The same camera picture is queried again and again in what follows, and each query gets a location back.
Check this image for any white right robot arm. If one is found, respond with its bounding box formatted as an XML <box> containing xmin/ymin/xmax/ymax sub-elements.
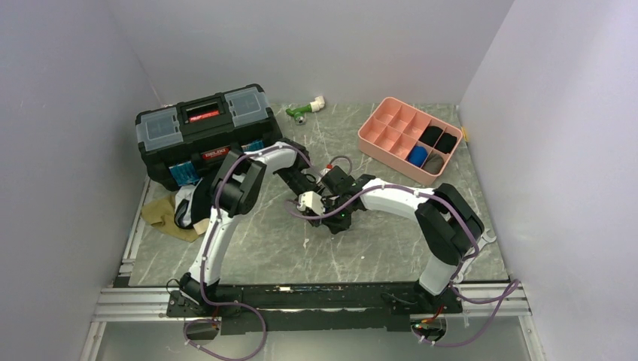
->
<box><xmin>311</xmin><ymin>166</ymin><xmax>485</xmax><ymax>312</ymax></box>

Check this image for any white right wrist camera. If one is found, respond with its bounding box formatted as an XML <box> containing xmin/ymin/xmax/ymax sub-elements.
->
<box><xmin>296</xmin><ymin>191</ymin><xmax>325</xmax><ymax>215</ymax></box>

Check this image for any black toolbox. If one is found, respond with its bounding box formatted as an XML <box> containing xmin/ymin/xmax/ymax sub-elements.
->
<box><xmin>135</xmin><ymin>83</ymin><xmax>282</xmax><ymax>191</ymax></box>

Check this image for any grey rolled underwear in tray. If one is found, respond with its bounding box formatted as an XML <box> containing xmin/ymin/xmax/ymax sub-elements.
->
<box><xmin>422</xmin><ymin>153</ymin><xmax>445</xmax><ymax>174</ymax></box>

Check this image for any silver wrench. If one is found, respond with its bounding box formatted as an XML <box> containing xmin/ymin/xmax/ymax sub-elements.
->
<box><xmin>450</xmin><ymin>229</ymin><xmax>497</xmax><ymax>284</ymax></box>

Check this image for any black rolled underwear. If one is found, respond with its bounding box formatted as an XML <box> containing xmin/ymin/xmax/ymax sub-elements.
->
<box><xmin>434</xmin><ymin>133</ymin><xmax>458</xmax><ymax>154</ymax></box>
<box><xmin>419</xmin><ymin>126</ymin><xmax>444</xmax><ymax>147</ymax></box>

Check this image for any pink divided organizer tray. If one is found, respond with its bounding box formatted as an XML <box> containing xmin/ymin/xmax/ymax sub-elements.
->
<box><xmin>357</xmin><ymin>97</ymin><xmax>463</xmax><ymax>185</ymax></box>

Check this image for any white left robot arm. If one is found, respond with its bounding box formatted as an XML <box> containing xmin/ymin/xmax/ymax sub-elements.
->
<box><xmin>179</xmin><ymin>138</ymin><xmax>331</xmax><ymax>316</ymax></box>

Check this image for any black rolled underwear left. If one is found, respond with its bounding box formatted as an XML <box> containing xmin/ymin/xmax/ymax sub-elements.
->
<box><xmin>419</xmin><ymin>126</ymin><xmax>444</xmax><ymax>147</ymax></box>

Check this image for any black rolled underwear right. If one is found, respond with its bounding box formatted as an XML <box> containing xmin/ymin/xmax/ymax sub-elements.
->
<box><xmin>434</xmin><ymin>133</ymin><xmax>458</xmax><ymax>154</ymax></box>

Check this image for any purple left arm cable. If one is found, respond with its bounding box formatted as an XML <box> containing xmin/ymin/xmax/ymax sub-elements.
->
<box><xmin>182</xmin><ymin>143</ymin><xmax>355</xmax><ymax>361</ymax></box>

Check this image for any blue rolled underwear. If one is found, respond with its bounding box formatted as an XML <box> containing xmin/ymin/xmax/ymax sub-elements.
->
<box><xmin>406</xmin><ymin>145</ymin><xmax>429</xmax><ymax>168</ymax></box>

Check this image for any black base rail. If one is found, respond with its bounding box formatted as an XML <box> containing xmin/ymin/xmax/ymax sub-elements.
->
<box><xmin>166</xmin><ymin>281</ymin><xmax>463</xmax><ymax>335</ymax></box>

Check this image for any green white pipe fitting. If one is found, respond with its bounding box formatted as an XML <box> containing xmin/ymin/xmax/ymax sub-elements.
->
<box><xmin>285</xmin><ymin>96</ymin><xmax>326</xmax><ymax>125</ymax></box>

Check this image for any aluminium frame rail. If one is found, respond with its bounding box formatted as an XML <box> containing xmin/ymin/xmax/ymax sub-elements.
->
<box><xmin>81</xmin><ymin>178</ymin><xmax>546</xmax><ymax>360</ymax></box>

